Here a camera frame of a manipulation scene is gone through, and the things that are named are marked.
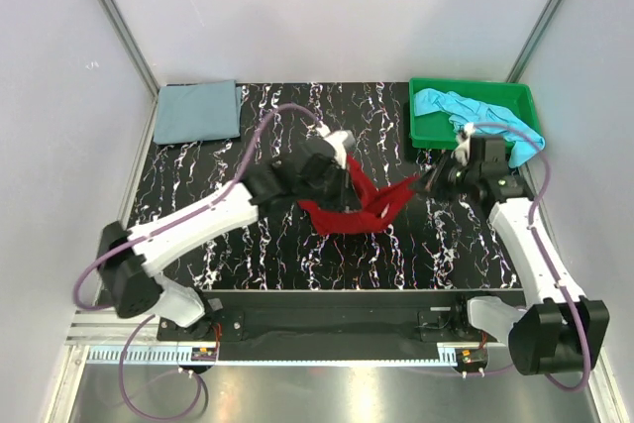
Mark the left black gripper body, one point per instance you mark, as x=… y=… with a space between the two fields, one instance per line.
x=325 y=192

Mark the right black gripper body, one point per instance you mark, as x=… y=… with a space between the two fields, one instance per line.
x=458 y=179

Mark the red t shirt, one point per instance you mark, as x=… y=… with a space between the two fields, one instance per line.
x=379 y=206

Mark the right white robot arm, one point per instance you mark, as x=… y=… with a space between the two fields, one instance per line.
x=535 y=269

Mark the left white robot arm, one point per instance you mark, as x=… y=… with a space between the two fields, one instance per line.
x=133 y=261

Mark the green plastic bin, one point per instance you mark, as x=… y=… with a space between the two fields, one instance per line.
x=435 y=132

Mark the crumpled cyan t shirt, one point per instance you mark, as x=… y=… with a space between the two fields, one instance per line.
x=463 y=110

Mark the folded grey-blue t shirt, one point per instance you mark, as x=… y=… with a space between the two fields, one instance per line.
x=198 y=113

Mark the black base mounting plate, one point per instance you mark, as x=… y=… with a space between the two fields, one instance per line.
x=340 y=327

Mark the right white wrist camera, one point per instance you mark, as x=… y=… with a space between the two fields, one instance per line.
x=461 y=152

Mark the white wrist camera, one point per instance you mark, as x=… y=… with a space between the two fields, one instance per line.
x=461 y=152
x=342 y=141

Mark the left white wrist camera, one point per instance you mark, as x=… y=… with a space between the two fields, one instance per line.
x=342 y=141

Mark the aluminium rail frame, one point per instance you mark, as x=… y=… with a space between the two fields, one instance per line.
x=149 y=339

